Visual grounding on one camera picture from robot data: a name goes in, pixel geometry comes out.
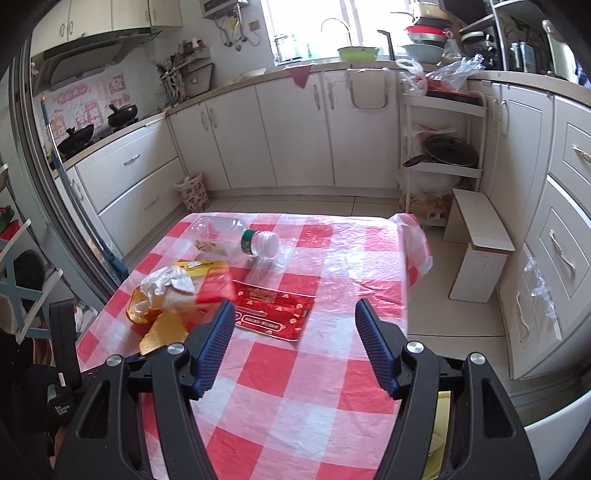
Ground curved steel faucet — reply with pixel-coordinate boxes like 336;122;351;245
321;17;352;49

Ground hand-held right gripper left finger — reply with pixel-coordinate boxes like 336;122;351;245
53;300;236;480

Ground black wok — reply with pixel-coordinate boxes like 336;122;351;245
56;124;95;155

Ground red checked plastic tablecloth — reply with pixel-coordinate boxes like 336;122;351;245
76;211;432;480

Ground green basin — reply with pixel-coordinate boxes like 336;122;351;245
337;46;380;62

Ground clear plastic bottle green label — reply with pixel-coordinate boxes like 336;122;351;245
191;217;280;268

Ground black hat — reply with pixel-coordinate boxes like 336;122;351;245
11;250;47;301

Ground white base cabinets with drawers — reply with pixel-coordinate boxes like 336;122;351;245
468;78;591;384

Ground white plastic sack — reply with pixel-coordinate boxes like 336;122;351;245
399;171;455;217

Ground white wall cabinets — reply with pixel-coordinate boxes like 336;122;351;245
30;0;183;35

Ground yellow plastic basin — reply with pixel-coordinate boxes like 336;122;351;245
427;390;455;467

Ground black countertop oven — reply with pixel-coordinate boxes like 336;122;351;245
462;30;497;58

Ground beige scrap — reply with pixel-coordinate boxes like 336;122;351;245
194;239;232;257

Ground clear crumpled plastic bag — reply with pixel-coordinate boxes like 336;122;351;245
427;54;485;93

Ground black cooking pot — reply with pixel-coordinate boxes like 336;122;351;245
107;104;139;127

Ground clear bag on drawer handle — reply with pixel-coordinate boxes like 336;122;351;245
524;256;559;324

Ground pink wall stickers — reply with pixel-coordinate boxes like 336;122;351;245
44;74;127;139

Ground wall utensil rack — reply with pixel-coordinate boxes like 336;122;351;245
157;39;215;97

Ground range hood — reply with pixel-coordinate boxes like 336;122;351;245
30;28;162;90

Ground steel jug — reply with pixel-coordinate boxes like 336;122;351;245
508;41;539;72

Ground white refrigerator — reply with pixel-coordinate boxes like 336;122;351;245
522;401;591;480

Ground white hanging door bin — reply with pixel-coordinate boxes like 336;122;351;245
346;67;391;112

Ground red white plastic bag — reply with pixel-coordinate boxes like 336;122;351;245
396;59;428;95

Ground white electric kettle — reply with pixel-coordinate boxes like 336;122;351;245
541;19;580;83

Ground white enamel pot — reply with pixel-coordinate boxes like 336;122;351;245
416;0;451;18

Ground pale blue basin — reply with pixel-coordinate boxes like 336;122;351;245
402;44;446;64

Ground blue mop handle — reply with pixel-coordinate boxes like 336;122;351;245
39;92;130;282

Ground red basin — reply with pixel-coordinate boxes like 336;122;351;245
406;25;451;40

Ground blue white folding chair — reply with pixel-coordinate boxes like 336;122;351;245
0;161;65;342

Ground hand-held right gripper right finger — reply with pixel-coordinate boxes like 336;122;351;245
355;298;541;480

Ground white plastic wrap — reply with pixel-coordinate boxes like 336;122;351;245
141;267;197;298

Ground white base cabinets with doors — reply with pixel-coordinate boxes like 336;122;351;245
55;65;402;245

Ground floral waste basket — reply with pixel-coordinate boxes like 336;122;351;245
174;172;210;214

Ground grey water heater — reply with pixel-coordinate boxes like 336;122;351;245
200;0;250;18

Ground white wooden stool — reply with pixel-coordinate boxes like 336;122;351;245
443;188;515;304

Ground white metal rack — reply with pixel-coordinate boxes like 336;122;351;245
489;0;573;75

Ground black frying pan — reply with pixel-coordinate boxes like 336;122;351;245
403;134;479;168

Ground kitchen window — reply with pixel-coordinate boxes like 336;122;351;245
261;0;416;63

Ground white trolley shelf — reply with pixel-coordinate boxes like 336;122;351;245
398;90;488;227

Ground grey sliding door frame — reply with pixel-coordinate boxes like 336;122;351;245
9;37;130;315

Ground red foil snack wrapper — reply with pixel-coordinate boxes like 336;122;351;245
231;279;317;342

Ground black tap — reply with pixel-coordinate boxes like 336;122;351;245
376;29;397;63

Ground yellow red snack packet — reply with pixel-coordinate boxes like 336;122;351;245
173;260;234;305

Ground bowl-shaped orange peel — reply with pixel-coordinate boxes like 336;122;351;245
126;286;162;324

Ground pink hanging cloth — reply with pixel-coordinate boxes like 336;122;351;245
283;65;311;88

